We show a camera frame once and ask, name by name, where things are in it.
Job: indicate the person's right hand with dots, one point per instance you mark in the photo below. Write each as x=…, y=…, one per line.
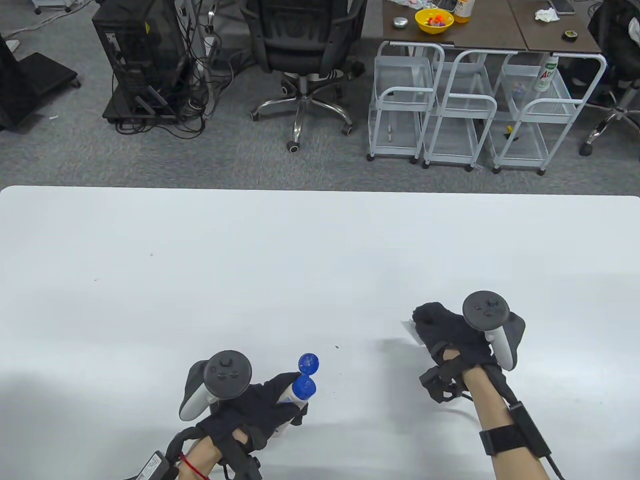
x=445, y=330

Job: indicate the person's left hand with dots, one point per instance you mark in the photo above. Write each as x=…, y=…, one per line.
x=250, y=410

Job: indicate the white cotton pad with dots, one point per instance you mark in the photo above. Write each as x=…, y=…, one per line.
x=411, y=334

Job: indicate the white blue-capped hand cream tube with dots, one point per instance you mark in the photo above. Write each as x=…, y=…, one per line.
x=303, y=387

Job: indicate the person's right forearm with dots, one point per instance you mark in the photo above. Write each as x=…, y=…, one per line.
x=492, y=405

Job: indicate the person's left forearm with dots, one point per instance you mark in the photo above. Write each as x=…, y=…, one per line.
x=205, y=457

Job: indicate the black white left-hand controller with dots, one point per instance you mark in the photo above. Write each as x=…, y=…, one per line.
x=227, y=372

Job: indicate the black white right-hand controller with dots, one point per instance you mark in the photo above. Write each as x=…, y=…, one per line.
x=485, y=310

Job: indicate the black labelled adapter box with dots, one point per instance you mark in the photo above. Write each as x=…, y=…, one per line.
x=155, y=467

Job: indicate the white green-capped bottle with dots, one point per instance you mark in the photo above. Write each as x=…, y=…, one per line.
x=545, y=75

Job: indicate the black white striped shoe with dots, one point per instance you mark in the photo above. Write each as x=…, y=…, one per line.
x=332, y=75

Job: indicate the brown wooden desk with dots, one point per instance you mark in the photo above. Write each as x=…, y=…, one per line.
x=475, y=35
x=550, y=40

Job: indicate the yellow bowl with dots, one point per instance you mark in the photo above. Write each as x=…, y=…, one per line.
x=434, y=24

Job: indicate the silver round tin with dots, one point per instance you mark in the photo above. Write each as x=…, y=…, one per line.
x=400, y=22

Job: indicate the orange juice bottle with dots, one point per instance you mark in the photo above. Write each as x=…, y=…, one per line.
x=463, y=12

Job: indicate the black mesh office chair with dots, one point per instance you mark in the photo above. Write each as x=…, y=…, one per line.
x=300, y=40

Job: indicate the white crumpled tissue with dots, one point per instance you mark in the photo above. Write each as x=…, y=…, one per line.
x=547, y=15

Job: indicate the black office chair with jacket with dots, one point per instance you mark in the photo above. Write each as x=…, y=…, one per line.
x=617, y=35

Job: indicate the smartphone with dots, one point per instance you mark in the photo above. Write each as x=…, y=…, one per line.
x=562, y=6

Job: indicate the black computer tower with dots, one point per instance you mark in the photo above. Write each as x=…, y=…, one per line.
x=135, y=55

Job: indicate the black rolling stand base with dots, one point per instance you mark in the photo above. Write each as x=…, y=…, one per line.
x=30, y=80

